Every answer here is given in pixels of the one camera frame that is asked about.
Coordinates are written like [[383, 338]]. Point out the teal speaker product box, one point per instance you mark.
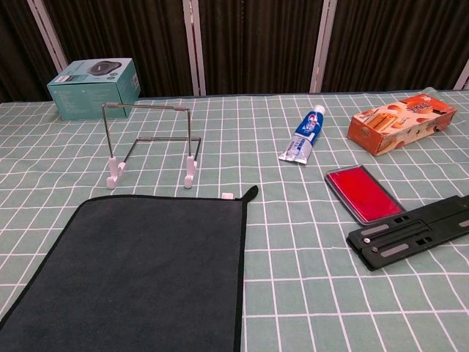
[[91, 99]]

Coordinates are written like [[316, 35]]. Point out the green checked tablecloth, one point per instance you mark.
[[293, 293]]

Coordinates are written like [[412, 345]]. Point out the black folding laptop stand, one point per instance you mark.
[[403, 238]]

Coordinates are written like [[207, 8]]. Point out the blue white toothpaste tube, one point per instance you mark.
[[306, 132]]

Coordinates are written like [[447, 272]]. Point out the orange snack box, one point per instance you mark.
[[395, 124]]

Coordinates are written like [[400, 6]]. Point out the red ink pad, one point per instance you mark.
[[362, 194]]

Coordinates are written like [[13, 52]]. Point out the dark blue cloth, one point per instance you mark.
[[128, 275]]

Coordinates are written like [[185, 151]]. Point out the white partition frame post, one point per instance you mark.
[[194, 47], [463, 77], [47, 33], [323, 44]]

